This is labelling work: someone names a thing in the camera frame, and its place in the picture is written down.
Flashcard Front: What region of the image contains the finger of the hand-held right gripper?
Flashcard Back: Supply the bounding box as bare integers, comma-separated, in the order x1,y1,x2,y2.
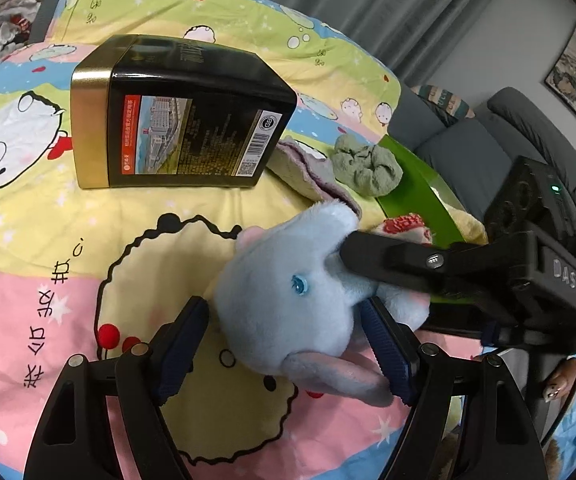
428,302,516,335
339,229,537,312

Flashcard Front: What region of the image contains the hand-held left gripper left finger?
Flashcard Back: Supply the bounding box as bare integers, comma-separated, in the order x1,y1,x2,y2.
25,295,212,480

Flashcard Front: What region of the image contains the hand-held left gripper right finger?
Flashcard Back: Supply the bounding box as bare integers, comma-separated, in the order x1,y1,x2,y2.
359,296,551,480

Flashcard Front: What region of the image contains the green cardboard box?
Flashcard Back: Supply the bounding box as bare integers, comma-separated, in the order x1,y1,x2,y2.
375,134,463,248

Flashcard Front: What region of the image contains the blue plush elephant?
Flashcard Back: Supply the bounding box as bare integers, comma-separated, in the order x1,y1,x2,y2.
213,201,431,408

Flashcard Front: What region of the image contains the person's right hand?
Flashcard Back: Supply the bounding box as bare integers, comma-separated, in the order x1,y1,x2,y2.
542,355,576,403

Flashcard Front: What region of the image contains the red and white knitted pouch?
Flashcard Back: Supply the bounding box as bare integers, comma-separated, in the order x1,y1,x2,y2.
380,212,436,246

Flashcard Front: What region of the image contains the pale yellow cloth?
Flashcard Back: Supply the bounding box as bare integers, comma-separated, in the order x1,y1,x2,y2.
438,185,488,246

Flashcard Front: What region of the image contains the grey-green knitted cloth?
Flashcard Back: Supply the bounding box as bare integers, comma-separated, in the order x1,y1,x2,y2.
330,134,403,198

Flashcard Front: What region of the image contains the grey sofa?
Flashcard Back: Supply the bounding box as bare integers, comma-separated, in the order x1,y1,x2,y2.
388,85,576,241

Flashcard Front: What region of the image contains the grey and pink plush cloth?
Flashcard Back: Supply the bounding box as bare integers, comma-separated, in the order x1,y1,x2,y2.
268,136,363,221

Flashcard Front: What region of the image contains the colourful cartoon printed blanket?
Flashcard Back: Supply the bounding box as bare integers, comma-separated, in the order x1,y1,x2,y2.
0,0,576,480

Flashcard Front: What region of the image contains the striped cushion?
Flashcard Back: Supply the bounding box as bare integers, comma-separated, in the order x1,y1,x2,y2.
410,84,476,126

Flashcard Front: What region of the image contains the black and gold tin box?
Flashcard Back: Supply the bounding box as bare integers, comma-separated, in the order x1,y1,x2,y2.
70,34,299,191

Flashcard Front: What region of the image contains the grey curtain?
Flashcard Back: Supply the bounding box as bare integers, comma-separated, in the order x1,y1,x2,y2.
133,0,523,86

